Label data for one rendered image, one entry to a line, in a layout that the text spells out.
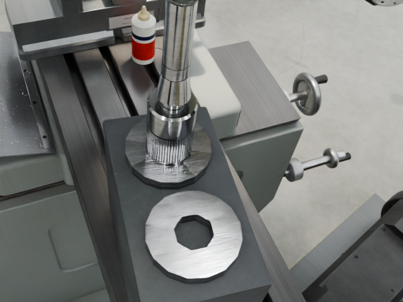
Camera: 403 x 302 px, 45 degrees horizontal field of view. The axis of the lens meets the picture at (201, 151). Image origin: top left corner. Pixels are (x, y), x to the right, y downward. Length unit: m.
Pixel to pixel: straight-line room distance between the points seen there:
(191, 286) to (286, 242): 1.38
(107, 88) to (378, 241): 0.71
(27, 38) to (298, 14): 2.02
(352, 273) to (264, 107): 0.41
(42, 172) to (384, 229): 0.77
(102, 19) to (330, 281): 0.71
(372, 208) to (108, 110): 0.92
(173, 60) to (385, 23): 2.52
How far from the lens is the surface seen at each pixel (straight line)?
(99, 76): 0.85
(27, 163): 0.89
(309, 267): 1.33
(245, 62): 1.20
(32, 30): 0.87
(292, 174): 1.27
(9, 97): 0.92
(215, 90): 0.99
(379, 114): 2.34
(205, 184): 0.49
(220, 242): 0.45
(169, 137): 0.45
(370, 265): 1.16
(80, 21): 0.88
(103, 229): 0.67
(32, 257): 1.16
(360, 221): 1.45
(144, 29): 0.82
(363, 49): 2.64
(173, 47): 0.39
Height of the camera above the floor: 1.55
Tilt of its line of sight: 53 degrees down
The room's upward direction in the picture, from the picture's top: 10 degrees clockwise
